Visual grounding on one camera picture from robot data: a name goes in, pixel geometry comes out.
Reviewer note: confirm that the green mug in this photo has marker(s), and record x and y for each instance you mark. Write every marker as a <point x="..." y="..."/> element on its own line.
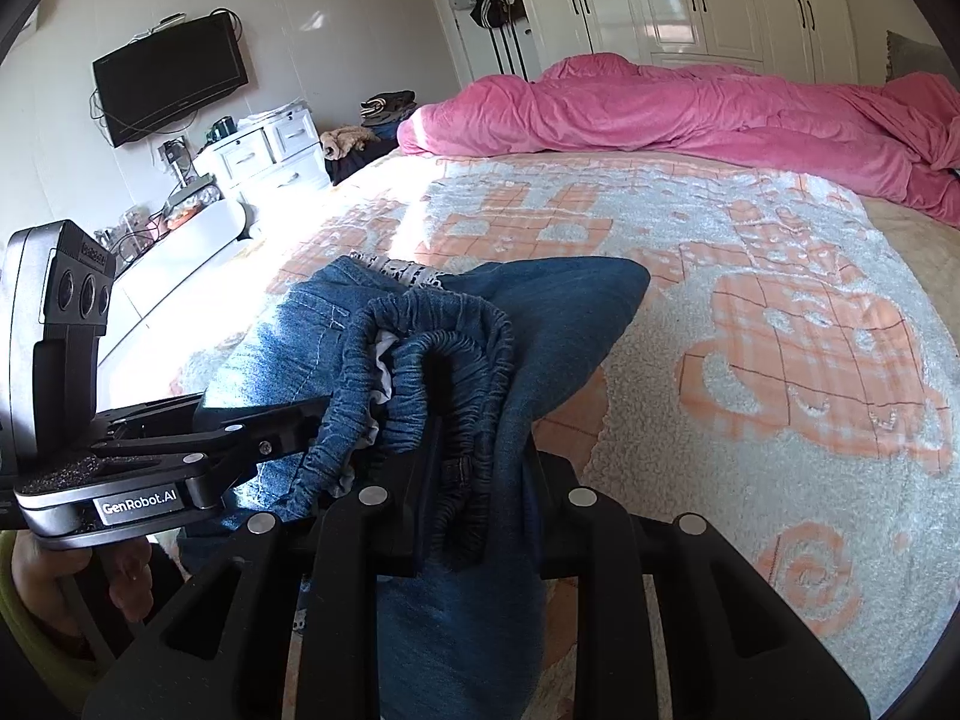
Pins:
<point x="221" y="129"/>

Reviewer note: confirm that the white round table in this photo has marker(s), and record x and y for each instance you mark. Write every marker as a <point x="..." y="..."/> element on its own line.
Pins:
<point x="187" y="255"/>

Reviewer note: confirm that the dark clothes pile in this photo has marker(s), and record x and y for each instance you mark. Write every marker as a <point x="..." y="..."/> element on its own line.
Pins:
<point x="386" y="109"/>

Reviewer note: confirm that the white door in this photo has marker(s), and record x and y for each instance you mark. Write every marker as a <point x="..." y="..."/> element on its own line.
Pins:
<point x="442" y="45"/>

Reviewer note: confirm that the person's left forearm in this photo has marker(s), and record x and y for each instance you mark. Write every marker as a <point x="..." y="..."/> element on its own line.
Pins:
<point x="30" y="656"/>

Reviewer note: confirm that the blue denim pants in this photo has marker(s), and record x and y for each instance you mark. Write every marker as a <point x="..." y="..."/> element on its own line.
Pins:
<point x="540" y="330"/>

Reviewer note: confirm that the desk clutter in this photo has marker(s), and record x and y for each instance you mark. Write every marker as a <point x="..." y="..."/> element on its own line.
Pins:
<point x="187" y="202"/>

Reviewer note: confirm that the beige plush cloth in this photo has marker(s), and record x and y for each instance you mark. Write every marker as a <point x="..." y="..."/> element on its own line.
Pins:
<point x="346" y="142"/>

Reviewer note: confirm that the beige bed sheet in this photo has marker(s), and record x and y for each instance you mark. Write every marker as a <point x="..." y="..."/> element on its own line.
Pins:
<point x="915" y="240"/>

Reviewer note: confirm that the black wall television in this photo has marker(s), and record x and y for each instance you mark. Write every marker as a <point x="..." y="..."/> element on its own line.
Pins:
<point x="169" y="79"/>

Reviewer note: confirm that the pink duvet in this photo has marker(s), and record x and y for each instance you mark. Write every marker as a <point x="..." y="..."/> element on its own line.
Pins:
<point x="675" y="112"/>

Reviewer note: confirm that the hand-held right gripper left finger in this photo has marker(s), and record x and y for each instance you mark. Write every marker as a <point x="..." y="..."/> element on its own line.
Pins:
<point x="345" y="577"/>

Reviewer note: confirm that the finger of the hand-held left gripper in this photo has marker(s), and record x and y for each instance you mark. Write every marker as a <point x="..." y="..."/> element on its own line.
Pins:
<point x="225" y="448"/>
<point x="225" y="411"/>

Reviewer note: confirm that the white drawer cabinet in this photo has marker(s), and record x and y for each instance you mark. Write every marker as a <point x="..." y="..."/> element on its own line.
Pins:
<point x="262" y="157"/>

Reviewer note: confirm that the white wardrobe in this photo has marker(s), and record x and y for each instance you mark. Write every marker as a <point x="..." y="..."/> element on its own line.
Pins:
<point x="712" y="0"/>

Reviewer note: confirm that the person's left hand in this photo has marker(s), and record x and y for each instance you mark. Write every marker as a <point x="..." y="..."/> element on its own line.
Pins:
<point x="45" y="585"/>

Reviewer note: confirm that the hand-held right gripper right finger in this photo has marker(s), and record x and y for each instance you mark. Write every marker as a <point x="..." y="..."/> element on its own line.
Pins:
<point x="600" y="577"/>

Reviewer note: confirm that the white orange patterned blanket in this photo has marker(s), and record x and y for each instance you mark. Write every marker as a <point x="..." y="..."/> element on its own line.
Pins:
<point x="750" y="315"/>

